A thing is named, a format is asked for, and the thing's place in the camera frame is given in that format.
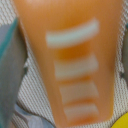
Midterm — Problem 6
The teal padded gripper left finger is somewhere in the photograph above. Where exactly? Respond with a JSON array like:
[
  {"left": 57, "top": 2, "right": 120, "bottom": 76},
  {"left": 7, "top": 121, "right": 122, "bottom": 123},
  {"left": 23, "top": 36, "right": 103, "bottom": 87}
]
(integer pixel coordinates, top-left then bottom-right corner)
[{"left": 0, "top": 19, "right": 27, "bottom": 128}]

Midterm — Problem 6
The teal padded gripper right finger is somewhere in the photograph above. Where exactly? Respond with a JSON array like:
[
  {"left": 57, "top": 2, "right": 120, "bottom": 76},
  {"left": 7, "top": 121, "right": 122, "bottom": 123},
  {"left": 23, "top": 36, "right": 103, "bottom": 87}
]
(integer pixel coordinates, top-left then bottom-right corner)
[{"left": 120, "top": 23, "right": 128, "bottom": 89}]

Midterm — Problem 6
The orange toy bread loaf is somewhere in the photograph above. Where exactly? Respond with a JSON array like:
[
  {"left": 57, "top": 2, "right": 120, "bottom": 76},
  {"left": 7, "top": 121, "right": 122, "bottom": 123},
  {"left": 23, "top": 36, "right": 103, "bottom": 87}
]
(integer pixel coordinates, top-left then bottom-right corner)
[{"left": 14, "top": 0, "right": 123, "bottom": 127}]

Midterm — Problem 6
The yellow toy banana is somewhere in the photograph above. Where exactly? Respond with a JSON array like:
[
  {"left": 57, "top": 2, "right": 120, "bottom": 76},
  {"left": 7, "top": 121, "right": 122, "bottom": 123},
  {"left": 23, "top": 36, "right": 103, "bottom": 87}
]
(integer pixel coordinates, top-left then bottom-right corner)
[{"left": 113, "top": 120, "right": 128, "bottom": 128}]

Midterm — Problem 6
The toy knife orange handle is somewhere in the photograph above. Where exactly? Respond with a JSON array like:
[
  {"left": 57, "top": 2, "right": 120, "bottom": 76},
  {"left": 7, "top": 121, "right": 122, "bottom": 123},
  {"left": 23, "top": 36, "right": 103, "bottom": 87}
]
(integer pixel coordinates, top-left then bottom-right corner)
[{"left": 14, "top": 106, "right": 55, "bottom": 128}]

